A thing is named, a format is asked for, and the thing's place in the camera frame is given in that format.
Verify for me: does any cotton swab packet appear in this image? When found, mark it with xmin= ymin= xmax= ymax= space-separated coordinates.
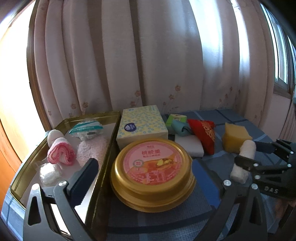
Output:
xmin=69 ymin=118 xmax=104 ymax=141

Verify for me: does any aluminium sliding window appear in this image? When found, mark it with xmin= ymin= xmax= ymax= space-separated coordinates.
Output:
xmin=259 ymin=0 xmax=296 ymax=93

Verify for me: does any pink white towel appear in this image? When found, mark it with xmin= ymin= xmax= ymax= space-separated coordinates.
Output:
xmin=47 ymin=130 xmax=75 ymax=165

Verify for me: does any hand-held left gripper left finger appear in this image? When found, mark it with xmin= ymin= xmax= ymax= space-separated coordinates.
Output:
xmin=23 ymin=158 xmax=107 ymax=241

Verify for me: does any white foam sponge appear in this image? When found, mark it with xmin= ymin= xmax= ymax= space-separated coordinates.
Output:
xmin=174 ymin=134 xmax=205 ymax=158

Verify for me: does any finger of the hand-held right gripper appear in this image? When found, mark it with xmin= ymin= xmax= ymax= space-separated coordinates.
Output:
xmin=234 ymin=156 xmax=288 ymax=179
xmin=255 ymin=138 xmax=292 ymax=163

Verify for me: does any teal cloth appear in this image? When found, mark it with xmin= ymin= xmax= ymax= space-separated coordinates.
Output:
xmin=171 ymin=119 xmax=193 ymax=137

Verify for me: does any wooden door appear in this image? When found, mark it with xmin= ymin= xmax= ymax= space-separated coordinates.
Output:
xmin=0 ymin=116 xmax=22 ymax=186

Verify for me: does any floral cream curtain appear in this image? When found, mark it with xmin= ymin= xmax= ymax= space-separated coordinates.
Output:
xmin=26 ymin=0 xmax=278 ymax=136

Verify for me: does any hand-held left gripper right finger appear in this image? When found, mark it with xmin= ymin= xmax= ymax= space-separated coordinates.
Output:
xmin=192 ymin=159 xmax=273 ymax=241

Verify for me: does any round gold tin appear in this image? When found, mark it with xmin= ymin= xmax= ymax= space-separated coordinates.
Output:
xmin=110 ymin=138 xmax=196 ymax=211

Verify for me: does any white cloth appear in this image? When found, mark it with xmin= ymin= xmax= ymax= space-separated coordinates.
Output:
xmin=230 ymin=139 xmax=257 ymax=184

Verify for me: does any pink fluffy cloth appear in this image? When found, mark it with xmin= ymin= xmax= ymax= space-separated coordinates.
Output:
xmin=77 ymin=137 xmax=109 ymax=167

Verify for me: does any gold rectangular tin tray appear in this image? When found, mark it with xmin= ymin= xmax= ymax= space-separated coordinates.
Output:
xmin=10 ymin=111 xmax=123 ymax=239

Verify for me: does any wooden window sill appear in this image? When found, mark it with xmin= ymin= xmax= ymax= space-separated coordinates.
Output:
xmin=273 ymin=85 xmax=293 ymax=99

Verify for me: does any white cotton pad bag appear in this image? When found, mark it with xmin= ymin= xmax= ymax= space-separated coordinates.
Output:
xmin=39 ymin=163 xmax=62 ymax=185

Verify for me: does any yellow sponge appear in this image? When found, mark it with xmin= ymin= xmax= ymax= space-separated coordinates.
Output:
xmin=222 ymin=122 xmax=253 ymax=154

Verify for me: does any green tissue pack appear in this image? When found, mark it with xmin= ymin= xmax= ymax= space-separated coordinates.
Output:
xmin=165 ymin=113 xmax=187 ymax=127

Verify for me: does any floral tissue box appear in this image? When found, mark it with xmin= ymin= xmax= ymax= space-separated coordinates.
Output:
xmin=116 ymin=105 xmax=169 ymax=151

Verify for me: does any red embroidered pouch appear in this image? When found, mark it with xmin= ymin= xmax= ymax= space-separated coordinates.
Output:
xmin=187 ymin=119 xmax=216 ymax=155

